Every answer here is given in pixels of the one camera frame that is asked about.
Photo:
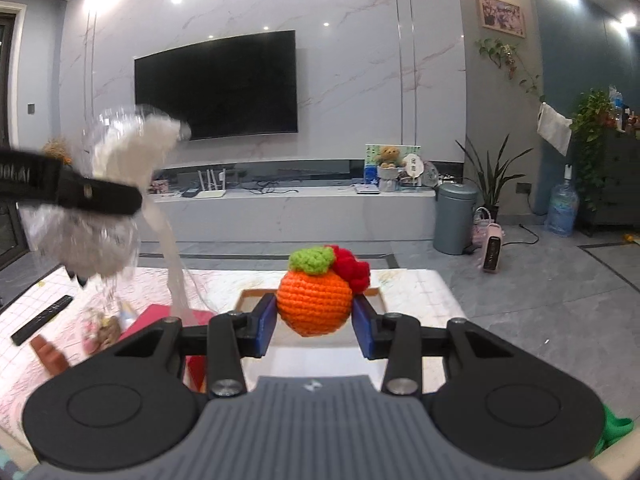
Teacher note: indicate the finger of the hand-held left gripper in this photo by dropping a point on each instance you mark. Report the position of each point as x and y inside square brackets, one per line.
[77, 277]
[105, 192]

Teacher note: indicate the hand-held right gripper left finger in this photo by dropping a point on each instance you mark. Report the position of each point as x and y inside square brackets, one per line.
[265, 327]

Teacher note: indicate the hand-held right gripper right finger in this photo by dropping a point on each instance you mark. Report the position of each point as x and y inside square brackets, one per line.
[362, 332]

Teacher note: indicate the orange crochet fruit toy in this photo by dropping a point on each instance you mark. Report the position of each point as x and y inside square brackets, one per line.
[312, 300]

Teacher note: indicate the clear plastic bag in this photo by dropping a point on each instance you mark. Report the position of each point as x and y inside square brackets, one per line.
[150, 150]

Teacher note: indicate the red storage box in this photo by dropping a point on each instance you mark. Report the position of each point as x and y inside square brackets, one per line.
[155, 312]

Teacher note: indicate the dried flower bouquet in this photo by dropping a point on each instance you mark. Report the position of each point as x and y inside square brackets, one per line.
[56, 152]

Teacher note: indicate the dark glass door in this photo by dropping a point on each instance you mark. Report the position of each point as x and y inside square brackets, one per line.
[7, 135]

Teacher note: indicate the small pink box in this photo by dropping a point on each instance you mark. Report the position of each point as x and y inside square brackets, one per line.
[159, 187]

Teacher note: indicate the black remote control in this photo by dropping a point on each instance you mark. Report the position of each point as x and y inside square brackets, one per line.
[42, 320]

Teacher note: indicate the clear pink snack packet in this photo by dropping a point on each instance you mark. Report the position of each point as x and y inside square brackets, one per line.
[100, 332]

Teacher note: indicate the white router with antennas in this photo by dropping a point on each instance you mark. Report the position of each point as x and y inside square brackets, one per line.
[211, 192]

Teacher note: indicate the white marble television console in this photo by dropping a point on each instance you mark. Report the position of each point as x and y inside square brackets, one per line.
[300, 215]

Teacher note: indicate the grey trash can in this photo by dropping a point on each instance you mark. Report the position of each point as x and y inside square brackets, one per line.
[454, 220]

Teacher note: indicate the black flat television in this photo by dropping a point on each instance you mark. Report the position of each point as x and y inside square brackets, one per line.
[215, 85]

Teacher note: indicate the pink space heater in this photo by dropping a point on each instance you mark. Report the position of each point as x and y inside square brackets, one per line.
[493, 250]

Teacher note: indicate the small white basket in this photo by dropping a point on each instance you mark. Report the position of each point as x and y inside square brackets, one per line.
[481, 220]

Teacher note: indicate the round white hand fan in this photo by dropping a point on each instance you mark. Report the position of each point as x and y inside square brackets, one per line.
[414, 165]

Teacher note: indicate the brown teddy bear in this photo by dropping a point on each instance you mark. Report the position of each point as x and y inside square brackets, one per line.
[389, 156]

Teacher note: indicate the green printed card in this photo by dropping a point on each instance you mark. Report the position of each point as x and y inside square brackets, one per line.
[372, 152]

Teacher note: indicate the tall leafy potted plant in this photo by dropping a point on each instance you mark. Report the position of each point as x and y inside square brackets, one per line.
[492, 175]

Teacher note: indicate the blue water jug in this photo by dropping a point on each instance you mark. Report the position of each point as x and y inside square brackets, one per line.
[562, 210]

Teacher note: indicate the green cloth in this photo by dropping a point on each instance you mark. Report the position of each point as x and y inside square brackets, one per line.
[615, 427]

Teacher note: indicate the white hanging towel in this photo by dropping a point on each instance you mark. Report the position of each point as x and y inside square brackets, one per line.
[554, 127]

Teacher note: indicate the dark cabinet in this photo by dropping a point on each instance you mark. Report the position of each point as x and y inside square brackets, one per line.
[617, 180]

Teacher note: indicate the bushy green trailing plant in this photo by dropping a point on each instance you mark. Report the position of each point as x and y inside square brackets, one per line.
[590, 120]

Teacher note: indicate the group of small bottles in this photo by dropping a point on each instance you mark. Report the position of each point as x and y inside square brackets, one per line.
[620, 107]

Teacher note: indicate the trailing wall plant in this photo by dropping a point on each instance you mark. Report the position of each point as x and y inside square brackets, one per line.
[505, 55]

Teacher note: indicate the framed wall picture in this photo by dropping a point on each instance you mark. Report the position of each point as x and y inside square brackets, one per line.
[501, 16]

